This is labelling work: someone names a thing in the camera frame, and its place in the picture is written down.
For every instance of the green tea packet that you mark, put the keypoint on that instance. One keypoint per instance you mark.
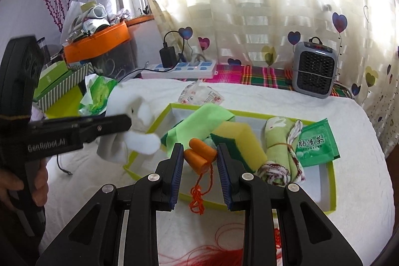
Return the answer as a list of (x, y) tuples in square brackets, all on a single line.
[(318, 141)]

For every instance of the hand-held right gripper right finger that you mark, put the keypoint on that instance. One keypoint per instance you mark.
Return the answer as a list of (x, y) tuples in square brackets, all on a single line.
[(223, 178)]

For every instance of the striped box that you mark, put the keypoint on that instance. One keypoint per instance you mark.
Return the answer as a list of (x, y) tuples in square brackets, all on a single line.
[(68, 85)]

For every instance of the light green cloth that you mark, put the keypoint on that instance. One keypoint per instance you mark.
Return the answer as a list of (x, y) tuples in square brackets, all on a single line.
[(199, 119)]

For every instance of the red knot tassel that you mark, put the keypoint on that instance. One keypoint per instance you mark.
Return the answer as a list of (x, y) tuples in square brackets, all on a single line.
[(230, 258)]

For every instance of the person's left forearm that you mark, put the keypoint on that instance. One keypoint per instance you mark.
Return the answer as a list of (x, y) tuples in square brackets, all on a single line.
[(15, 231)]

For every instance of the yellow green sponge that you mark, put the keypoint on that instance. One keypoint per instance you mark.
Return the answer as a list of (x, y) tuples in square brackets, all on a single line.
[(240, 138)]

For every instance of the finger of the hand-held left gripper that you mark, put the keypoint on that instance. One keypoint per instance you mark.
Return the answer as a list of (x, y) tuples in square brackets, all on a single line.
[(93, 119), (103, 130)]

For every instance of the cream heart print curtain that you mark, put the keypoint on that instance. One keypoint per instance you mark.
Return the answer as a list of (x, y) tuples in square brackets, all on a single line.
[(249, 4)]

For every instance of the person's left hand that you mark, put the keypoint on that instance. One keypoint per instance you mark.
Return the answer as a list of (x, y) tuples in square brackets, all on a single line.
[(11, 191)]

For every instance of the black charger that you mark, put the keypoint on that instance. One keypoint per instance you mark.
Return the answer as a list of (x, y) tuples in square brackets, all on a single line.
[(168, 55)]

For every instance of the printed plastic bag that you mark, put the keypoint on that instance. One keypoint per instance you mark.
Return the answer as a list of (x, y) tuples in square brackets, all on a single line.
[(199, 94)]

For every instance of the grey space heater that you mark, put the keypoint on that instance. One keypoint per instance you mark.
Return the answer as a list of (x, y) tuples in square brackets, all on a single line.
[(314, 72)]

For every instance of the white plug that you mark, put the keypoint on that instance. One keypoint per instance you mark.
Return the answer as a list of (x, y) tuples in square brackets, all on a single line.
[(196, 55)]

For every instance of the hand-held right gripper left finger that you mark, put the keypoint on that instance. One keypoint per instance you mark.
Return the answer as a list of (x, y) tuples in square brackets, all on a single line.
[(177, 178)]

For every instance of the green tissue packet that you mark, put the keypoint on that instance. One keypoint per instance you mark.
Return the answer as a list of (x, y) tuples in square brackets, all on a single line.
[(99, 94)]

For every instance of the white fluffy sock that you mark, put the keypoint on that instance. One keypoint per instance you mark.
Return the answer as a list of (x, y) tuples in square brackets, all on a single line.
[(140, 141)]

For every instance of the white blue power strip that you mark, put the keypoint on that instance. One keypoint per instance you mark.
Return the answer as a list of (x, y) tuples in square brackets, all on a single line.
[(193, 68)]

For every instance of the white box with green rim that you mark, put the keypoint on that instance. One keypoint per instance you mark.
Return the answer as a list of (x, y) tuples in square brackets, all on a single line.
[(311, 185)]

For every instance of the lime green box lid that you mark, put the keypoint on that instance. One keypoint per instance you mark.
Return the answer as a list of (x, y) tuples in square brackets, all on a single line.
[(65, 104)]

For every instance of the pile of white packets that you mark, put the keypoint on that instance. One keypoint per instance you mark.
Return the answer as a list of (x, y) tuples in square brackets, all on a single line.
[(90, 19)]

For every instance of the green patterned towel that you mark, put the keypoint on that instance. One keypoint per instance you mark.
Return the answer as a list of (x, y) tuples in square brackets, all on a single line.
[(271, 172)]

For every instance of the dark glass tank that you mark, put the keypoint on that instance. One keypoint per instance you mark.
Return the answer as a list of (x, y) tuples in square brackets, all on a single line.
[(118, 57)]

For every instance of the plaid blanket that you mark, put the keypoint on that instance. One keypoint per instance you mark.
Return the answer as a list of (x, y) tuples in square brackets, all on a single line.
[(255, 76)]

